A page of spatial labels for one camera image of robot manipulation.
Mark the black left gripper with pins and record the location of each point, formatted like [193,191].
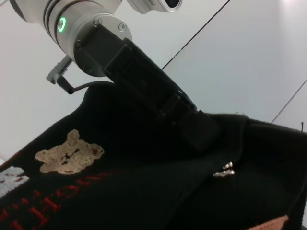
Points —
[139,76]

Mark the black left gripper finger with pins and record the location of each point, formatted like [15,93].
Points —
[201,131]

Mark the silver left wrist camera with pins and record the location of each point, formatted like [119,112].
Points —
[156,6]

